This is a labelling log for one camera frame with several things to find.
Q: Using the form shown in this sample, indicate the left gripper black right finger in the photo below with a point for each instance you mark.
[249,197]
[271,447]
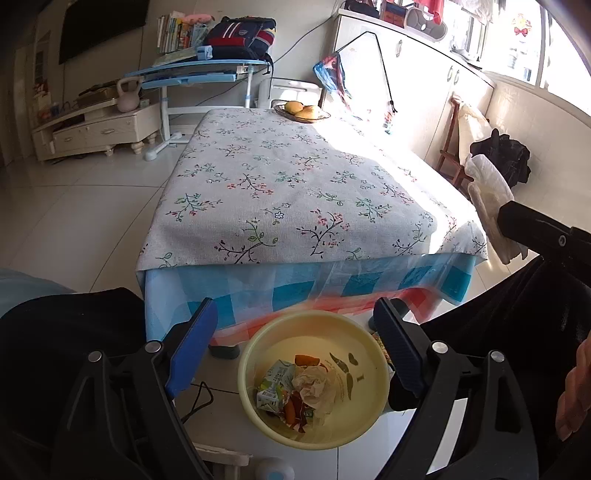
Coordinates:
[409,350]

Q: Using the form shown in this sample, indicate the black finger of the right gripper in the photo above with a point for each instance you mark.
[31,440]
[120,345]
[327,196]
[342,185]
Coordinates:
[535,230]

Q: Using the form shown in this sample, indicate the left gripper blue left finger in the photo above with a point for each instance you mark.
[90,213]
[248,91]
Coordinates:
[186,343]

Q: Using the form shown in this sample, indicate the small white tissue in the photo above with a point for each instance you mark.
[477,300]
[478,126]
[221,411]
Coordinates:
[489,192]

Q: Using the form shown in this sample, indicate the blue white milk carton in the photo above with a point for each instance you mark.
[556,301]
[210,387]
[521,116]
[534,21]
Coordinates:
[275,389]

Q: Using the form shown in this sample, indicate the large white tissue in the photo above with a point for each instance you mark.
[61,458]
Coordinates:
[319,388]

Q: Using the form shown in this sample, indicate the yellow plastic trash basin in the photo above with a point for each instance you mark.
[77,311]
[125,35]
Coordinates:
[341,344]

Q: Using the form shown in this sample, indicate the person's right hand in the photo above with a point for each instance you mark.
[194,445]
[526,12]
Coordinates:
[574,403]

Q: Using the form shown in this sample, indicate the wooden chair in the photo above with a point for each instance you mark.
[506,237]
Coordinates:
[467,126]

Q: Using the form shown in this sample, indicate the red snack wrapper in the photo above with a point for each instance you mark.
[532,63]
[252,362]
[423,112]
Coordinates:
[297,415]

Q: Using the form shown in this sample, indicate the floral white tablecloth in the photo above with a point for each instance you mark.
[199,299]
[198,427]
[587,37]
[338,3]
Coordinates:
[253,187]

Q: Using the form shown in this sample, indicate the white balcony cabinet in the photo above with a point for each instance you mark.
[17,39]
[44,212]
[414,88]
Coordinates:
[384,63]

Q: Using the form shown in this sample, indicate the cream TV cabinet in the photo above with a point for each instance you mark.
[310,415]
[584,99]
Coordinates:
[97,128]

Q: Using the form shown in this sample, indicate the yellow mango front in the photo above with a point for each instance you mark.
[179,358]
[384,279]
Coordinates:
[310,112]

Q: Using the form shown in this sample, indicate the yellow mango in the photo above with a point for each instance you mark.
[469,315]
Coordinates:
[310,112]
[293,107]

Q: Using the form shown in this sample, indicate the blue red plastic bag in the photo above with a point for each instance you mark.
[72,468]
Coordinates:
[331,73]

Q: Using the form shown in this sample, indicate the pink kettlebell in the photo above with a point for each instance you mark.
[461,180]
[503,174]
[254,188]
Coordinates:
[128,93]

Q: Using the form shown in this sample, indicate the yellow mango left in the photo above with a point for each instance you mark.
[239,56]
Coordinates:
[293,107]

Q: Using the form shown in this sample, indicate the woven fruit basket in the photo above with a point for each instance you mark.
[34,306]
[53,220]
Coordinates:
[279,110]

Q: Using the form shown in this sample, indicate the row of books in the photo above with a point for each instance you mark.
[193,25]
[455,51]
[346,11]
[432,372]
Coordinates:
[175,33]

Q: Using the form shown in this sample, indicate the navy red backpack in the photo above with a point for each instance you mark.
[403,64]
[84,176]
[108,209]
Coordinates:
[243,38]

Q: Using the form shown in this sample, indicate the black wall television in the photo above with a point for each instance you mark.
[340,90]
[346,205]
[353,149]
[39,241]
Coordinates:
[88,23]

